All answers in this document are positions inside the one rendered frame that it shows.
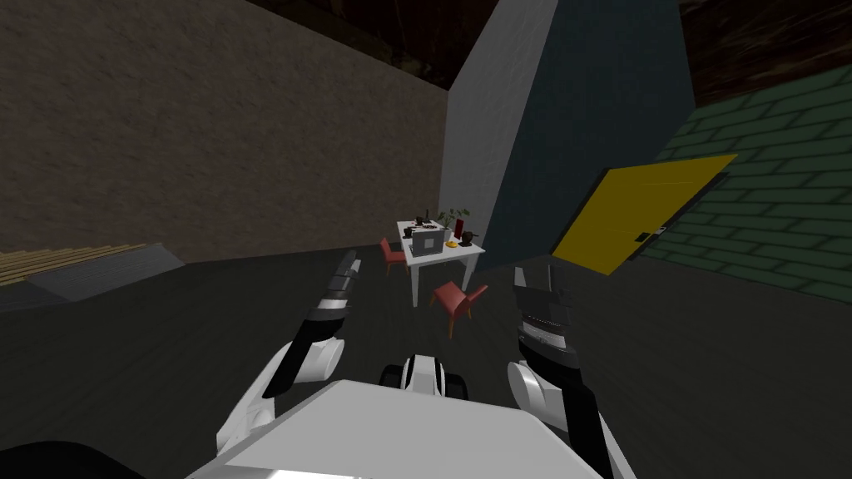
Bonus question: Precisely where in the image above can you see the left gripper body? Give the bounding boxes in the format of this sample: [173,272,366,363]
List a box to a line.
[323,272,359,305]

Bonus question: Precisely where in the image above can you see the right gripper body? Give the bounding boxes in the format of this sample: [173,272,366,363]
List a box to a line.
[515,285,575,329]

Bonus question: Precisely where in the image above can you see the red chair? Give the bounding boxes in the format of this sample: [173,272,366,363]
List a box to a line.
[428,279,490,340]
[379,237,410,277]

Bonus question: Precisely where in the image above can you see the white table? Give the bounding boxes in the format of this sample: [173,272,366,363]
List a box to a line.
[396,207,487,309]

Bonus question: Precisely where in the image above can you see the yellow door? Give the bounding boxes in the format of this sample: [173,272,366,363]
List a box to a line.
[551,154,739,277]

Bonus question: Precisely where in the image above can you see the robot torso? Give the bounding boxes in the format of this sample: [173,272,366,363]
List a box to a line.
[186,354,608,479]

